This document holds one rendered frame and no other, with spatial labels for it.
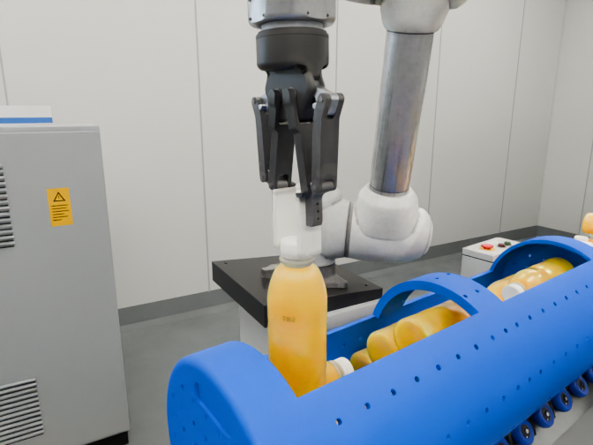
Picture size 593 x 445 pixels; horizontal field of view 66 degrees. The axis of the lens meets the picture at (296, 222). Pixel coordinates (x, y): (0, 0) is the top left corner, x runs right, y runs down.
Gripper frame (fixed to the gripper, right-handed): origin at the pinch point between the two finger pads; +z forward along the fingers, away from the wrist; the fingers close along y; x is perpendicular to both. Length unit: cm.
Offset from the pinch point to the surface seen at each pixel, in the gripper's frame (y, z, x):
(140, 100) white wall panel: -268, -19, 75
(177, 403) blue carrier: -9.9, 23.7, -12.2
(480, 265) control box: -29, 34, 89
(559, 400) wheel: 9, 42, 54
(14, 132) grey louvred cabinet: -151, -6, -11
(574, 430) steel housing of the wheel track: 11, 50, 59
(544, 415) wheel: 10, 42, 48
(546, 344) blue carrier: 12.0, 24.1, 39.1
